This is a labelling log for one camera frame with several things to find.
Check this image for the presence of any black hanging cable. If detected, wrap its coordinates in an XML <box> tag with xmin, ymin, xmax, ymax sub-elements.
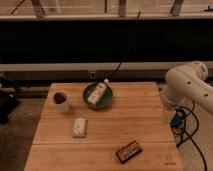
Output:
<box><xmin>106</xmin><ymin>10</ymin><xmax>142</xmax><ymax>81</ymax></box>

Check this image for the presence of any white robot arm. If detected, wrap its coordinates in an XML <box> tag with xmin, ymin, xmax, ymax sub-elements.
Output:
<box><xmin>161</xmin><ymin>61</ymin><xmax>213</xmax><ymax>115</ymax></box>

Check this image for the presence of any wall outlet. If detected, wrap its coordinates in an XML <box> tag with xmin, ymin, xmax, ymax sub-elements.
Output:
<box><xmin>89</xmin><ymin>71</ymin><xmax>96</xmax><ymax>79</ymax></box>

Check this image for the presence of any dark object at left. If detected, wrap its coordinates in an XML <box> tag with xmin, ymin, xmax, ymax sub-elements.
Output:
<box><xmin>0</xmin><ymin>73</ymin><xmax>20</xmax><ymax>124</ymax></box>

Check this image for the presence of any white sponge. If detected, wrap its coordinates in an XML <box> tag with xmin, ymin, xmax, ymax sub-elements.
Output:
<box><xmin>72</xmin><ymin>118</ymin><xmax>87</xmax><ymax>138</ymax></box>

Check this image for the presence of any green bowl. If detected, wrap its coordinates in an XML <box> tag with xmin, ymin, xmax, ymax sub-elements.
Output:
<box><xmin>82</xmin><ymin>83</ymin><xmax>113</xmax><ymax>109</ymax></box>

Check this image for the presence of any black floor cable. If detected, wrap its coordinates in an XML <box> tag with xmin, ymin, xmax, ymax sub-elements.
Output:
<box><xmin>175</xmin><ymin>101</ymin><xmax>208</xmax><ymax>171</ymax></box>

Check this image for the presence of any blue floor box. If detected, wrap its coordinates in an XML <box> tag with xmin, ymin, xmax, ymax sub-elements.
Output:
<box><xmin>170</xmin><ymin>110</ymin><xmax>185</xmax><ymax>127</ymax></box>

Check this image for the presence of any white cup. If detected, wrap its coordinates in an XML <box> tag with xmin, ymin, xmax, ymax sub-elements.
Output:
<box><xmin>51</xmin><ymin>91</ymin><xmax>70</xmax><ymax>113</ymax></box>

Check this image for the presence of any white bottle with label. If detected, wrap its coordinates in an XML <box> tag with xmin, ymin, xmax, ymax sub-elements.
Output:
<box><xmin>87</xmin><ymin>81</ymin><xmax>107</xmax><ymax>105</ymax></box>

